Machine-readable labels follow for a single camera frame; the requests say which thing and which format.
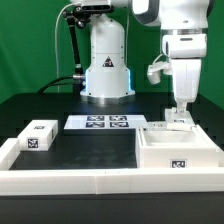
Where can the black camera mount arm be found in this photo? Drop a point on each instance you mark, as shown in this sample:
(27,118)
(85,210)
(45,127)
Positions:
(78,77)

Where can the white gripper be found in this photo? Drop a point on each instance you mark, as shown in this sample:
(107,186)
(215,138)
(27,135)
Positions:
(185,53)

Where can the white small panel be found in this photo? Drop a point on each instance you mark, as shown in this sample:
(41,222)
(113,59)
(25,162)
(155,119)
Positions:
(177,120)
(157,125)

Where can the white cabinet box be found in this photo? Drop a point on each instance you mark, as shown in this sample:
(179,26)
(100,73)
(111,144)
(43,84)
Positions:
(176,149)

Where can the white U-shaped frame fence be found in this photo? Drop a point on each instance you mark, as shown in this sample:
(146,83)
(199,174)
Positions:
(101,181)

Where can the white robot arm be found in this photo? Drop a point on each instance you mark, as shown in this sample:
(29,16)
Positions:
(183,25)

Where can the white small tagged box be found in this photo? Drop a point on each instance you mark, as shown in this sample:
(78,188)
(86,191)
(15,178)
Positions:
(38,135)

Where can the white flat tagged panel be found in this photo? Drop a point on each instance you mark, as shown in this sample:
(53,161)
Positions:
(77,123)

